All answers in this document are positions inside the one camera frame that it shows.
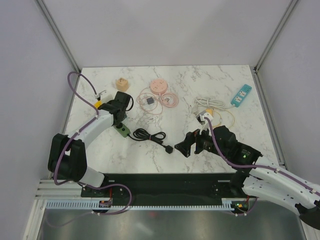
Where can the left aluminium frame post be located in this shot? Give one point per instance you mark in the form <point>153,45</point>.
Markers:
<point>57,34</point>

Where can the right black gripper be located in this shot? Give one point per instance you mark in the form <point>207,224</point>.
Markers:
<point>191,138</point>

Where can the yellow cube plug adapter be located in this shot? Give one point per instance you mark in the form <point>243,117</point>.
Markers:
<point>98,104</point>

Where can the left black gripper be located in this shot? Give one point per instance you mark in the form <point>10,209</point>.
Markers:
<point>117,123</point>

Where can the green power strip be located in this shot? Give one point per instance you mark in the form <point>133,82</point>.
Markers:
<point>123,130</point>

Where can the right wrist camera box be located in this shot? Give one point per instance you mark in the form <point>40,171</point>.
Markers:
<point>204,118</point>

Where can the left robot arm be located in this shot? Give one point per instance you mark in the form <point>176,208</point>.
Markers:
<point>67,158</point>

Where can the teal power strip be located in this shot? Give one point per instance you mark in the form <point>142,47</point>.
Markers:
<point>241,95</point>

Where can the right aluminium frame post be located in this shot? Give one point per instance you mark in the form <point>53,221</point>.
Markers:
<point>276,33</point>

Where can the white slotted cable duct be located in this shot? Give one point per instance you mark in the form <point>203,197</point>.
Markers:
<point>104,205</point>

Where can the pink round power strip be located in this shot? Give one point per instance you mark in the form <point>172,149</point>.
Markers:
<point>158,86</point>

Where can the aluminium frame post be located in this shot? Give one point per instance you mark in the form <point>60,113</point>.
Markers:
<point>57,34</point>
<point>276,33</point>

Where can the pink small plug adapter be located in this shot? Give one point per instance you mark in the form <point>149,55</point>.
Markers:
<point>210,111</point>

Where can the beige cube plug adapter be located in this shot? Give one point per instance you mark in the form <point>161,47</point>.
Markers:
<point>122,84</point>

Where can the grey small cube adapter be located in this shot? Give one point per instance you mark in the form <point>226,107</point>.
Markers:
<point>150,100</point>

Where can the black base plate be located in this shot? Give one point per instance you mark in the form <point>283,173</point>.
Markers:
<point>174,188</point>

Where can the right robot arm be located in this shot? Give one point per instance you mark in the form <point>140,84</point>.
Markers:
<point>256,175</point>

